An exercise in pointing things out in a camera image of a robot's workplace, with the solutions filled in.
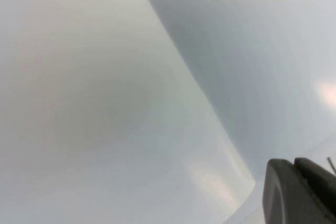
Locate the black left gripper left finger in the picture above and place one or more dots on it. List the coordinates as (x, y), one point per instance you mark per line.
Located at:
(286, 197)

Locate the glossy product brochure book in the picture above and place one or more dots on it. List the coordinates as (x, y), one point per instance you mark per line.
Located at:
(105, 77)

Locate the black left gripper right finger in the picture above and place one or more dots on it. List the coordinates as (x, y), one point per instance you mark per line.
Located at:
(320, 179)

